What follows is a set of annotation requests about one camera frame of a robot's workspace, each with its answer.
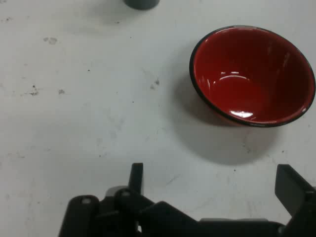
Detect clear jar black seeds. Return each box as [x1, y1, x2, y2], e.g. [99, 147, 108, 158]
[123, 0, 160, 10]

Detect red bowl black rim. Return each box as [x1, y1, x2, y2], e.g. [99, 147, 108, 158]
[189, 25, 316, 128]

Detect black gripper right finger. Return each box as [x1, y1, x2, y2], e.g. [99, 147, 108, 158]
[275, 164, 316, 237]

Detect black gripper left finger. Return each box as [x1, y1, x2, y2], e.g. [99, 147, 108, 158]
[58, 162, 158, 237]

